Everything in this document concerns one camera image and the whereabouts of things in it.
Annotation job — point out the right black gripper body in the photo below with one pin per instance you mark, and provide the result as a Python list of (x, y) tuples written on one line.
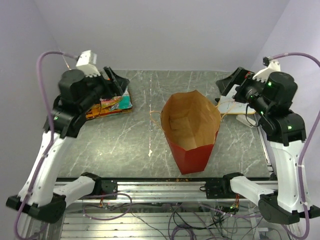
[(241, 95)]

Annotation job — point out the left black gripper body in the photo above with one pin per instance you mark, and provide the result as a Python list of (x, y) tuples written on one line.
[(103, 89)]

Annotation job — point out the teal snack packet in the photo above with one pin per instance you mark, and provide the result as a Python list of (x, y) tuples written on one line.
[(120, 103)]

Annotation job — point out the Doritos chip bag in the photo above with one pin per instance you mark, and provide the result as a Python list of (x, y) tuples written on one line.
[(114, 106)]

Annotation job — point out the red brown paper bag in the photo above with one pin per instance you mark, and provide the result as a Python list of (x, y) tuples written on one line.
[(190, 123)]

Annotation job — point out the orange Kettle chip bag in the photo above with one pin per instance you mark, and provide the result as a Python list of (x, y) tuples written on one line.
[(99, 112)]

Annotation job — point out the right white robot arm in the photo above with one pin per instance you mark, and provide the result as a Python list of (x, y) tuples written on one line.
[(271, 97)]

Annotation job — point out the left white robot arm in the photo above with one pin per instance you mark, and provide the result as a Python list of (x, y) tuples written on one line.
[(39, 198)]

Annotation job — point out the white notepad board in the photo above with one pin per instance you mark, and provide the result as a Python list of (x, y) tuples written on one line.
[(227, 104)]

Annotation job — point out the aluminium rail frame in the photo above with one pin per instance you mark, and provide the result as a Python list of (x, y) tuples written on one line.
[(159, 210)]

